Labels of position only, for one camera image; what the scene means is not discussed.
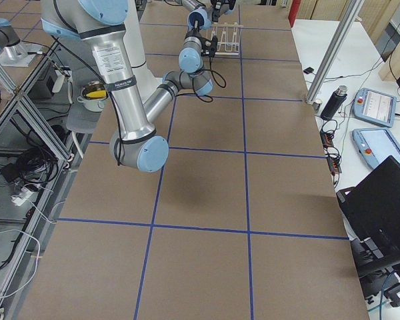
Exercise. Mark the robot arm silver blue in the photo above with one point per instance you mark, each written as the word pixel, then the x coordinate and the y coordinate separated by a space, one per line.
pixel 100 24
pixel 192 5

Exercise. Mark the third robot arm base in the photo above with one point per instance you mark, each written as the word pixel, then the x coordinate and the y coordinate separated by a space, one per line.
pixel 13 53

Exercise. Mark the white wire cup holder rack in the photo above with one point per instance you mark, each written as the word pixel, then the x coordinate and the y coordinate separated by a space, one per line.
pixel 228 38

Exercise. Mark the teach pendant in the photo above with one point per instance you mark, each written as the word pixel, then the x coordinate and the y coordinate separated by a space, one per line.
pixel 375 107
pixel 375 145

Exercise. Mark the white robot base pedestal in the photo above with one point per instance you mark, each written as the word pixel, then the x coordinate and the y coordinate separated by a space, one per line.
pixel 146 81

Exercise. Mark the lower teach pendant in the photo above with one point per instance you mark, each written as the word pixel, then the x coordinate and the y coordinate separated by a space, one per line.
pixel 375 145

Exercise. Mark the black water bottle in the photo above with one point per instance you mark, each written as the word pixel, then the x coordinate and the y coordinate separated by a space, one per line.
pixel 334 102

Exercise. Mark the small black adapter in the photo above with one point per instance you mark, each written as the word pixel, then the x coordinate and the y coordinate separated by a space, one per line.
pixel 308 70

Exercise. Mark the upper teach pendant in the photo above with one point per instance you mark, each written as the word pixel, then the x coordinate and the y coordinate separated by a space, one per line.
pixel 375 107

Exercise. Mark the aluminium frame post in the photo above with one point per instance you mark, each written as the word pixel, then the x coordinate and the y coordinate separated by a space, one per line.
pixel 338 38

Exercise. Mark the black laptop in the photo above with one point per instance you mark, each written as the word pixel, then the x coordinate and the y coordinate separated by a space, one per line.
pixel 372 208

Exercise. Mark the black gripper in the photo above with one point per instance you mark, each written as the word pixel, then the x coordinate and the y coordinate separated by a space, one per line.
pixel 227 4
pixel 204 43

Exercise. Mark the light blue plastic cup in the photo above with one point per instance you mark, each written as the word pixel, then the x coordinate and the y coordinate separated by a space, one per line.
pixel 199 19

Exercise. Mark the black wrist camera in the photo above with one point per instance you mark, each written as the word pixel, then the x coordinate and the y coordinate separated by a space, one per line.
pixel 209 46

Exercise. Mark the black power strip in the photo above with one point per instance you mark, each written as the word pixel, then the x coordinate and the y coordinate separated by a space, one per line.
pixel 332 154

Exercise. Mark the white pot with yellow content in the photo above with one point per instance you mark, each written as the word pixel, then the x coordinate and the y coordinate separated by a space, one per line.
pixel 93 96

